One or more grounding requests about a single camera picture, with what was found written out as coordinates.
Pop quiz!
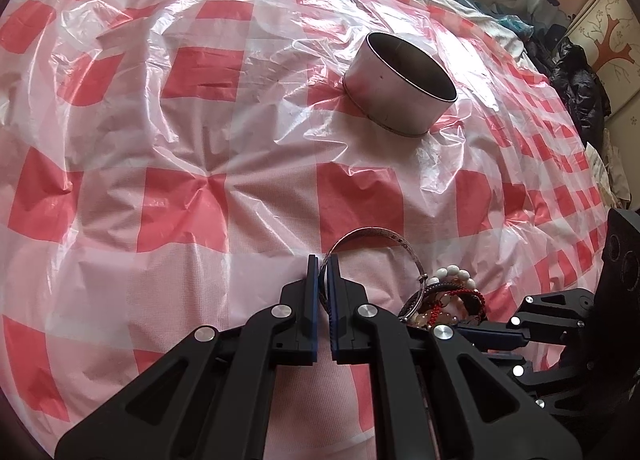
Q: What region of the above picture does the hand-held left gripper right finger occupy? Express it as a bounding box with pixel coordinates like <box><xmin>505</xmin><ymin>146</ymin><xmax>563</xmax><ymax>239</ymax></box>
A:
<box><xmin>326</xmin><ymin>257</ymin><xmax>584</xmax><ymax>460</ymax></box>

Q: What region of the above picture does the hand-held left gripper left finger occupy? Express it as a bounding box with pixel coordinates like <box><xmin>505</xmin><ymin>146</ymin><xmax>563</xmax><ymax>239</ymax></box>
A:
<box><xmin>54</xmin><ymin>254</ymin><xmax>320</xmax><ymax>460</ymax></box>

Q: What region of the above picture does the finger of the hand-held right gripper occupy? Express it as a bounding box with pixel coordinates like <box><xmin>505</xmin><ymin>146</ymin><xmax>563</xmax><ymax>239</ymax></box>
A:
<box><xmin>457</xmin><ymin>289</ymin><xmax>597</xmax><ymax>352</ymax></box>
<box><xmin>509</xmin><ymin>354</ymin><xmax>602</xmax><ymax>408</ymax></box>

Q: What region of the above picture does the red bead bracelet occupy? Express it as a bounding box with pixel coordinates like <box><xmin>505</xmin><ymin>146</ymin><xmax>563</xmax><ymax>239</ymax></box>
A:
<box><xmin>434</xmin><ymin>289</ymin><xmax>488</xmax><ymax>325</ymax></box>

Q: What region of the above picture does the silver bangle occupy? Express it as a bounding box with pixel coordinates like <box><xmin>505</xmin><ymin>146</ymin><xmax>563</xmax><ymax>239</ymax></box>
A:
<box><xmin>320</xmin><ymin>225</ymin><xmax>430</xmax><ymax>323</ymax></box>

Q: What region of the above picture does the white bead bracelet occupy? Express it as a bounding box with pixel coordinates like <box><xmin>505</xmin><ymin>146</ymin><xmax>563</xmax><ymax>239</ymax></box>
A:
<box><xmin>425</xmin><ymin>264</ymin><xmax>479</xmax><ymax>291</ymax></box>

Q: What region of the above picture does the round metal tin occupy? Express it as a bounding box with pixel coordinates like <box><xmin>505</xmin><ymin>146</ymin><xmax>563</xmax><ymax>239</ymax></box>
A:
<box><xmin>342</xmin><ymin>32</ymin><xmax>458</xmax><ymax>139</ymax></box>

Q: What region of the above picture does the white crumpled cloth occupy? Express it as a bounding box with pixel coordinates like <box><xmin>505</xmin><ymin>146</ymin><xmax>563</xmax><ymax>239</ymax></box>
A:
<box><xmin>584</xmin><ymin>141</ymin><xmax>632</xmax><ymax>211</ymax></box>

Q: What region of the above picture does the red checked plastic sheet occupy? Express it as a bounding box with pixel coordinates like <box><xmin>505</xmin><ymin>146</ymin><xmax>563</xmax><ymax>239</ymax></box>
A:
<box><xmin>0</xmin><ymin>0</ymin><xmax>623</xmax><ymax>460</ymax></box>

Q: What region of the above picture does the black jacket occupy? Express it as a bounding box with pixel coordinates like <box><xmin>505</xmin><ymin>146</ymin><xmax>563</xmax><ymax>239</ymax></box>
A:
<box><xmin>546</xmin><ymin>34</ymin><xmax>614</xmax><ymax>141</ymax></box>

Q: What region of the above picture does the cream wardrobe with tree print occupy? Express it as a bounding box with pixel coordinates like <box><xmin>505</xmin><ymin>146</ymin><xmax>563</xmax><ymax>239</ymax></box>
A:
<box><xmin>564</xmin><ymin>0</ymin><xmax>640</xmax><ymax>121</ymax></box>

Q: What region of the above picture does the blue plastic bag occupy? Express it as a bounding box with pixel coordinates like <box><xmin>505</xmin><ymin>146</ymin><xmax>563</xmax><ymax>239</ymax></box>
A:
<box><xmin>449</xmin><ymin>0</ymin><xmax>537</xmax><ymax>43</ymax></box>

